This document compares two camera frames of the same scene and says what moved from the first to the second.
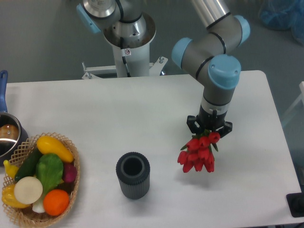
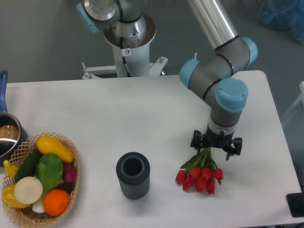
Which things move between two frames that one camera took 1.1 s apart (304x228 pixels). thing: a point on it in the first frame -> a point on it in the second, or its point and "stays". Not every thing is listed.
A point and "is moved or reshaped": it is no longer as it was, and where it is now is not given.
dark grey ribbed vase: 133,170 stays
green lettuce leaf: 49,168 stays
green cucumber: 28,166 stays
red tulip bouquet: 198,154 is moved or reshaped
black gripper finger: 225,129 -> 237,142
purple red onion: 70,172 stays
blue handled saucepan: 13,136 stays
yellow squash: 48,145 stays
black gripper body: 210,120 -> 210,139
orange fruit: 56,202 stays
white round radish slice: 28,190 stays
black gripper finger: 193,124 -> 197,141
